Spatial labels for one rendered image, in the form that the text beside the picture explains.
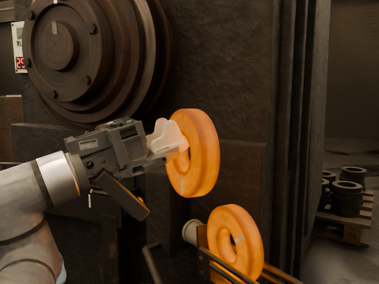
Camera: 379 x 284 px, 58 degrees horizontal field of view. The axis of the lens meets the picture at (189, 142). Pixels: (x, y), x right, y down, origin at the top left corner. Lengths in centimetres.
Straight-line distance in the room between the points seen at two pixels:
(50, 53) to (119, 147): 49
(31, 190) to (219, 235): 39
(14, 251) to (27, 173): 10
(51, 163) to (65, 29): 47
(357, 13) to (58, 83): 630
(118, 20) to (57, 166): 47
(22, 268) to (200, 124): 32
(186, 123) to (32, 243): 29
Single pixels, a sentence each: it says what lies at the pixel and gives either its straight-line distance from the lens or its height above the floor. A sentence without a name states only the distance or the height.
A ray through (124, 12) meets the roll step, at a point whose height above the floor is 119.
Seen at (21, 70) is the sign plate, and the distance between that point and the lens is 142.
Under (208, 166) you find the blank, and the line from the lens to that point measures 54.
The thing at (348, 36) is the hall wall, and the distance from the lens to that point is 688.
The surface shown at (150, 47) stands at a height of 111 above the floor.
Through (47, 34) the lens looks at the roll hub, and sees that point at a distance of 97.
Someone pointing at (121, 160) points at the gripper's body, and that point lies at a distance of 53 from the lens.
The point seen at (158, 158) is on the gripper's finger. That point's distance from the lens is 54.
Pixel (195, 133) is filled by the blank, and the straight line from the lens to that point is 55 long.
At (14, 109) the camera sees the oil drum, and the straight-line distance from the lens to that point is 382.
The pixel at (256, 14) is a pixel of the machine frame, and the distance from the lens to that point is 93.
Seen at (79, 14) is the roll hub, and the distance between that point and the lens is 91.
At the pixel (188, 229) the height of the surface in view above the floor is 68.
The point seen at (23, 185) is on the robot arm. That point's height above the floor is 89.
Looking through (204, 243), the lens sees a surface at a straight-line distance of 78.
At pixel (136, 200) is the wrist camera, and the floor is 84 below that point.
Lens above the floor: 103
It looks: 10 degrees down
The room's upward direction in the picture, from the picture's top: straight up
